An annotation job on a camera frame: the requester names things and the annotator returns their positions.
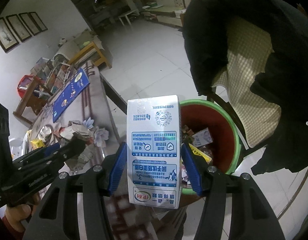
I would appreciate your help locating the yellow plastic bag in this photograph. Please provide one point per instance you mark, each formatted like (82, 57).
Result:
(196, 151)

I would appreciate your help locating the yellow orange snack box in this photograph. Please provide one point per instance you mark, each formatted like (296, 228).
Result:
(37, 143)

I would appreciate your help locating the person left hand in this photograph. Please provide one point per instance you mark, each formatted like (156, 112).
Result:
(15, 215)

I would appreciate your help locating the red plastic basket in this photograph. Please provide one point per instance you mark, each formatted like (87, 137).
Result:
(23, 84)

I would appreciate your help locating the white blue milk carton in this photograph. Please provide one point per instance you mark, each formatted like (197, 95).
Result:
(153, 151)

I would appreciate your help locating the low tv cabinet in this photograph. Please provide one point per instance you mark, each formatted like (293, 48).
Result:
(164, 15)

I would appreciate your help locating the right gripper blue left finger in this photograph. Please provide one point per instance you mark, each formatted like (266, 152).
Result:
(57, 216)

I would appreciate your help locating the white small coffee table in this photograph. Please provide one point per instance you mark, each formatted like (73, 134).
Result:
(126, 15)

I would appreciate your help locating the floral paper ball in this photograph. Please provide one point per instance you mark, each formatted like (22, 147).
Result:
(84, 135)

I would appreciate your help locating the wooden dining chair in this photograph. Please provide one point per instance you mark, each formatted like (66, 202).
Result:
(32, 95)

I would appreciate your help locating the green rimmed red trash bin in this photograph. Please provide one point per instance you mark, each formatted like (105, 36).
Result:
(213, 126)

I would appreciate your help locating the black jacket on chair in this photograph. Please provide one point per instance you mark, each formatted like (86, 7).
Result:
(284, 81)

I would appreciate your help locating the blue flat gift box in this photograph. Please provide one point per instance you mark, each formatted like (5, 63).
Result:
(71, 91)

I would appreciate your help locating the framed wall pictures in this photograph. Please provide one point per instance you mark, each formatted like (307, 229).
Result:
(18, 28)

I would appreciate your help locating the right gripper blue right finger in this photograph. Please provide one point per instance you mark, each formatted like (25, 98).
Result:
(251, 215)

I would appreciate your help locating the silver printed wrapper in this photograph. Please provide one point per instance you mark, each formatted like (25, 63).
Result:
(45, 133)

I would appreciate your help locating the checkered beige chair cushion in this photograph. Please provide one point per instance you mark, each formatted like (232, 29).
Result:
(248, 50)

